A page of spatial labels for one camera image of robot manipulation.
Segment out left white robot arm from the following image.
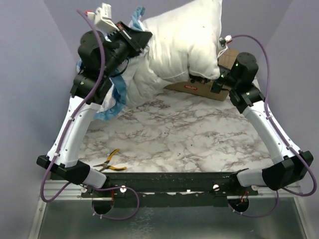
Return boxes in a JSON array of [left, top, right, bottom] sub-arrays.
[[36, 22, 152, 197]]

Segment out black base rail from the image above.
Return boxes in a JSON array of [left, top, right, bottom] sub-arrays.
[[79, 172, 258, 208]]

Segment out yellow handled pliers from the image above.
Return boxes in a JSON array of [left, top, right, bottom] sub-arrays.
[[92, 148, 128, 172]]

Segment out white pillowcase blue trim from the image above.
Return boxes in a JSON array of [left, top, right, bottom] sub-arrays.
[[76, 6, 148, 122]]

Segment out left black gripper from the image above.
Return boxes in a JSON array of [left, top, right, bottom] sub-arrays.
[[104, 21, 154, 77]]

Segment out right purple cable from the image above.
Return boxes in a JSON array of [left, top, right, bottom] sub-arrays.
[[230, 34, 319, 218]]

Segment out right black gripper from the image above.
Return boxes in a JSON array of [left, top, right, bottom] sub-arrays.
[[180, 54, 238, 89]]

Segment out purple cable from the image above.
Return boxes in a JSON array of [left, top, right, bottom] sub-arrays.
[[40, 9, 140, 221], [230, 34, 319, 218]]

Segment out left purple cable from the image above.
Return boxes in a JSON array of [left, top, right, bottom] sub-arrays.
[[40, 9, 140, 221]]

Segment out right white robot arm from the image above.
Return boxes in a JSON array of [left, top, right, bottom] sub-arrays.
[[211, 52, 314, 195]]

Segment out white pillow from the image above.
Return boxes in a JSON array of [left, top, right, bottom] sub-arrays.
[[123, 0, 222, 109]]

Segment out tan plastic toolbox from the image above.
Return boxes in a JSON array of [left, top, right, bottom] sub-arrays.
[[165, 48, 240, 101]]

